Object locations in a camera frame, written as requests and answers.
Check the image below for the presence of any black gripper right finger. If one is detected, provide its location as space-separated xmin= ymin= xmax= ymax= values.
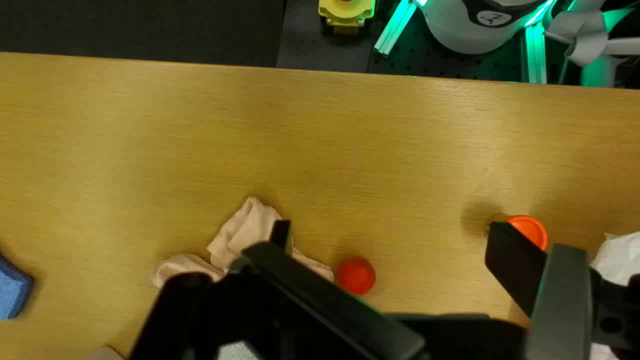
xmin=484 ymin=220 xmax=552 ymax=320

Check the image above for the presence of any white orange printed carrier bag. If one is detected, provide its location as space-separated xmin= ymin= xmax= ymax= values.
xmin=589 ymin=229 xmax=640 ymax=287

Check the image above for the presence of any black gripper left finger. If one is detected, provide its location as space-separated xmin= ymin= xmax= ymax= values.
xmin=269 ymin=218 xmax=294 ymax=256

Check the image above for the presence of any blue sponge cloth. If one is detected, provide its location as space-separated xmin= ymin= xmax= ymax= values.
xmin=0 ymin=254 xmax=37 ymax=322

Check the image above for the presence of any small red plush ball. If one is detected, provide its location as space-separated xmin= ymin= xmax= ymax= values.
xmin=334 ymin=254 xmax=379 ymax=298

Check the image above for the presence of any pale pink cloth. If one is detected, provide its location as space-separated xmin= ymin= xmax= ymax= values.
xmin=151 ymin=194 xmax=336 ymax=289

